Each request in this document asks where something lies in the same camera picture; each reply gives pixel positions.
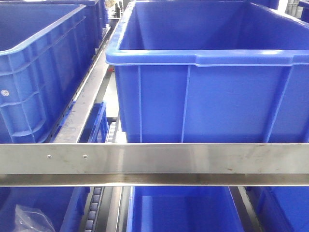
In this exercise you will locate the steel upper shelf beam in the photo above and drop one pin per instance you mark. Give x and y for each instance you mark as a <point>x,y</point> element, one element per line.
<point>184,164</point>

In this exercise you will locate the large blue crate upper centre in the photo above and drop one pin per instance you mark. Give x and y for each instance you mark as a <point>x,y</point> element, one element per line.
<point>230,71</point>

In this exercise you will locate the blue crate lower centre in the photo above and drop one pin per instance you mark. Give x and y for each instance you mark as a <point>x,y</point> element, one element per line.
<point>182,209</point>

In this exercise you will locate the roller conveyor track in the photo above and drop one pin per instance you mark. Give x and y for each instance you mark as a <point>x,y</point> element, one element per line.
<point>93,211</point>

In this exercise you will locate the blue crate lower left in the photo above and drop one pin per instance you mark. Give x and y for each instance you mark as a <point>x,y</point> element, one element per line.
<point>64,206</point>

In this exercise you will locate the blue crate upper left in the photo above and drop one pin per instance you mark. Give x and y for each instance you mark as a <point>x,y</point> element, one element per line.
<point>46,49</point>

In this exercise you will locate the blue crate lower right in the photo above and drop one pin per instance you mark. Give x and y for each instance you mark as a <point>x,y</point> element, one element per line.
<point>281,209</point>

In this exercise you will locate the clear plastic bag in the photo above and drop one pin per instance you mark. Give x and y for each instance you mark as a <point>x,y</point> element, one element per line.
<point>31,220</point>

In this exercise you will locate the steel divider rail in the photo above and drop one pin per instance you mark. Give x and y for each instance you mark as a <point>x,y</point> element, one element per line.
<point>90,92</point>

